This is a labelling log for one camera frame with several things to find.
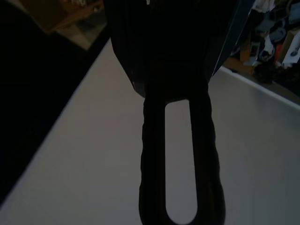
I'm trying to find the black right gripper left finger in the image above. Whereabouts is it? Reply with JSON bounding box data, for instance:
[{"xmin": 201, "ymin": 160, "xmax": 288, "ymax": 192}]
[{"xmin": 140, "ymin": 93, "xmax": 167, "ymax": 225}]

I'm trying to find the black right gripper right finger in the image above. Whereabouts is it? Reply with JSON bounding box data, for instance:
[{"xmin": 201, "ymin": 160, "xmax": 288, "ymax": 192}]
[{"xmin": 188, "ymin": 86, "xmax": 227, "ymax": 225}]

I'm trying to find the blue plastic dustpan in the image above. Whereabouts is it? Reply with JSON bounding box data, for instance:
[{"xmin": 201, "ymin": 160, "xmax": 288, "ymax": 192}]
[{"xmin": 105, "ymin": 0, "xmax": 253, "ymax": 99}]

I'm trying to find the black floor mat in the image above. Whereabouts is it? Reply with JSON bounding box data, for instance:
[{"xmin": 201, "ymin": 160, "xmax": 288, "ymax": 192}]
[{"xmin": 0, "ymin": 0, "xmax": 112, "ymax": 204}]

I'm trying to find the black crumpled cloth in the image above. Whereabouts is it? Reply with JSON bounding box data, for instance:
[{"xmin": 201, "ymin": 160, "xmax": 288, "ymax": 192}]
[{"xmin": 253, "ymin": 63, "xmax": 284, "ymax": 84}]

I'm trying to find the white crumpled cloth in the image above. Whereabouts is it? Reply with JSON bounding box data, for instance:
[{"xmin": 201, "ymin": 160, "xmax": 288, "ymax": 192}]
[{"xmin": 259, "ymin": 35, "xmax": 275, "ymax": 60}]

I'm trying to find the white carton box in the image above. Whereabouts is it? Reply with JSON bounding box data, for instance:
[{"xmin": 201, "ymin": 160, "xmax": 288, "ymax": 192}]
[{"xmin": 281, "ymin": 29, "xmax": 300, "ymax": 68}]

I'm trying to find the grey round disc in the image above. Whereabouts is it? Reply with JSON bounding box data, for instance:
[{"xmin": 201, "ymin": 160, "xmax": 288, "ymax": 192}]
[{"xmin": 269, "ymin": 21, "xmax": 287, "ymax": 43}]

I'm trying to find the brown cardboard box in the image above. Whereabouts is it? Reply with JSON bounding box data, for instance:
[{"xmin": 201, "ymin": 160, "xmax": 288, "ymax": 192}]
[{"xmin": 35, "ymin": 0, "xmax": 110, "ymax": 50}]

